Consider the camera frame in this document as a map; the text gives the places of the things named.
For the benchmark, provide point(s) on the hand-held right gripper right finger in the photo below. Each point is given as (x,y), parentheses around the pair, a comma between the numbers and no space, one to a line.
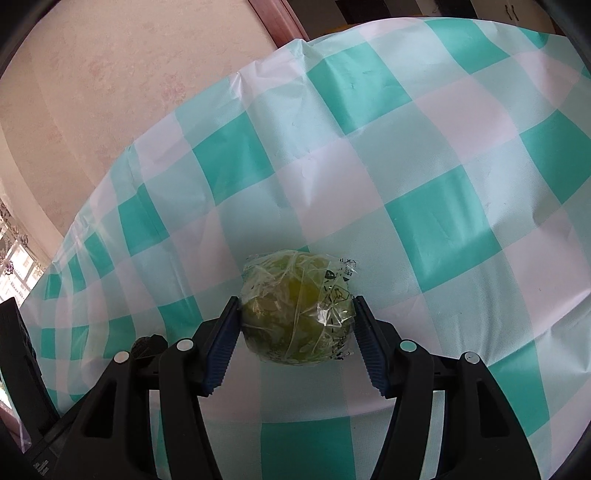
(370,353)

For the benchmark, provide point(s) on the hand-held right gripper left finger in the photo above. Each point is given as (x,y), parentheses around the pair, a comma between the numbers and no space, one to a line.
(221,353)

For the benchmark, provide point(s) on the green plastic-wrapped fruit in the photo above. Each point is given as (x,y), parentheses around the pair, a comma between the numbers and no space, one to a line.
(295,309)

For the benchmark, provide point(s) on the dark round fruit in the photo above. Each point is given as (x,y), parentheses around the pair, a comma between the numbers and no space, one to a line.
(148,345)

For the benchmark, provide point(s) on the teal checkered tablecloth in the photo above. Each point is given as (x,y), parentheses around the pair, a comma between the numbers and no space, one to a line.
(415,207)

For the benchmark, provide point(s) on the window with patterned curtain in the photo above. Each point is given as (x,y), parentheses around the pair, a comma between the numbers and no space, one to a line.
(16,258)

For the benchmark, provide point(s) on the white cabinet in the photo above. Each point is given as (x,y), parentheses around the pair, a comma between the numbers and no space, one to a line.
(512,11)

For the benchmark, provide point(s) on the red-brown wooden door frame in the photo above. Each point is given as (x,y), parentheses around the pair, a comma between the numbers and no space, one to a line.
(281,18)

